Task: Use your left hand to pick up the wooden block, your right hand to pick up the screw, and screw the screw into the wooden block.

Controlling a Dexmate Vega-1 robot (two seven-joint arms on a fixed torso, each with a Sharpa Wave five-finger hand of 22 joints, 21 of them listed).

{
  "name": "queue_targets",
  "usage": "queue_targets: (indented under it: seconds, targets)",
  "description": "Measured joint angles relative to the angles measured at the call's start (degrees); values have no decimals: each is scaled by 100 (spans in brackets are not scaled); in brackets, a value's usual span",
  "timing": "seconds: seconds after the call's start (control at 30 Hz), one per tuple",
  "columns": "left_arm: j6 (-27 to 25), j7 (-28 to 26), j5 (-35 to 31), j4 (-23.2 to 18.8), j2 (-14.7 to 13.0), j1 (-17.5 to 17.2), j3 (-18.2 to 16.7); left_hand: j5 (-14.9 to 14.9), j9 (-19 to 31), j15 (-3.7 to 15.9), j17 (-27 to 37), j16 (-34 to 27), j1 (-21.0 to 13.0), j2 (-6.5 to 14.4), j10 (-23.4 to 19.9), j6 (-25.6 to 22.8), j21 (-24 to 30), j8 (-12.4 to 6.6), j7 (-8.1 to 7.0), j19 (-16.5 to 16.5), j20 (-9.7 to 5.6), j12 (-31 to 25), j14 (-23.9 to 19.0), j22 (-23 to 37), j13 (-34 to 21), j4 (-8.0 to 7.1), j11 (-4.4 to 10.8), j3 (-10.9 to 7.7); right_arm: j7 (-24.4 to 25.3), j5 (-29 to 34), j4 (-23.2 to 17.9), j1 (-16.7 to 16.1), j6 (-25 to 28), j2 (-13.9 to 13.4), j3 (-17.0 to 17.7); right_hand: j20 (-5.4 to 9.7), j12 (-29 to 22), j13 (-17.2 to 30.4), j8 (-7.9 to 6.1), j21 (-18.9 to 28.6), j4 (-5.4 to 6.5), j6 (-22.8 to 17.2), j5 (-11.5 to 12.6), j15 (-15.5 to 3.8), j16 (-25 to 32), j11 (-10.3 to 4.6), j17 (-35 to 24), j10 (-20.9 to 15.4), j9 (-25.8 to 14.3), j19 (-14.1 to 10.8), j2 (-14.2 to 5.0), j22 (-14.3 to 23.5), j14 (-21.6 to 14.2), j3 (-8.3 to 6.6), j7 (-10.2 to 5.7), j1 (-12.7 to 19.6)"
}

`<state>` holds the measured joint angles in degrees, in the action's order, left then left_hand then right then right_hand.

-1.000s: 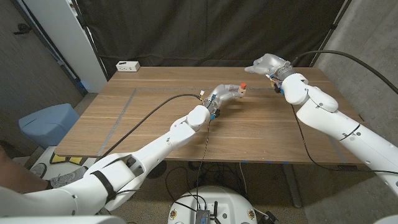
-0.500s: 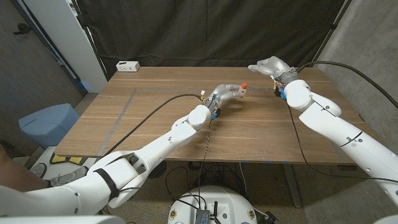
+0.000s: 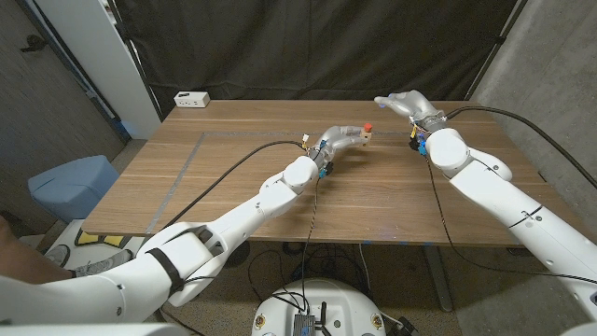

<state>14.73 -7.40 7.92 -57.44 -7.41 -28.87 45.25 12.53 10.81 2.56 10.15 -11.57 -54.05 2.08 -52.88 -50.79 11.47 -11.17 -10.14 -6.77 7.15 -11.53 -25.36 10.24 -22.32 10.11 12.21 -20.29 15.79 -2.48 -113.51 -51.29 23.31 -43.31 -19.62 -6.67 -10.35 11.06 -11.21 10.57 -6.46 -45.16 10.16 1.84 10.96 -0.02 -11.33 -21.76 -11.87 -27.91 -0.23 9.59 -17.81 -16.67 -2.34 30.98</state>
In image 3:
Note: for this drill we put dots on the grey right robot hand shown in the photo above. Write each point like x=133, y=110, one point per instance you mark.
x=412, y=105

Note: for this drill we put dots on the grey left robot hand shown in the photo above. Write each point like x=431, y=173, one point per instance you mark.
x=336, y=137

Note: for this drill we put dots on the wooden block with holes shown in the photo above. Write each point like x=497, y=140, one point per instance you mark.
x=366, y=137

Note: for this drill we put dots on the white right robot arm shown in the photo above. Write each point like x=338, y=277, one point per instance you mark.
x=503, y=191

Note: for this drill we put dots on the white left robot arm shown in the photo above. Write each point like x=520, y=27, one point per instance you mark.
x=242, y=224

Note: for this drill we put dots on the black backdrop stand pole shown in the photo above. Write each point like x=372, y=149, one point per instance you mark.
x=140, y=70
x=498, y=41

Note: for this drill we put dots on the white power strip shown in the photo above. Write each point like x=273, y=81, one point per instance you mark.
x=191, y=99

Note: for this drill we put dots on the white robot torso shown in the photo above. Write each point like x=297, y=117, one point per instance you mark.
x=336, y=303

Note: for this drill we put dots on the grey table leg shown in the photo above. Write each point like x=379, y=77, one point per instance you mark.
x=438, y=280

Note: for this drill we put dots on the grey module on torso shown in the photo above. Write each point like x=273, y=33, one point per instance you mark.
x=304, y=326

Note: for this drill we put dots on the white cabinet panel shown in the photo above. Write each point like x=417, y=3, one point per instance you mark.
x=93, y=46

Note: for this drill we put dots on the yellow and black floor object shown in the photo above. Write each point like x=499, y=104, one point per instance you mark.
x=93, y=239

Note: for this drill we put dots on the blue padded stool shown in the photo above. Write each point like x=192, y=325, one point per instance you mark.
x=70, y=186

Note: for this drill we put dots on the person's bare limb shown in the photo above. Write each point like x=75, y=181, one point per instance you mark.
x=23, y=263

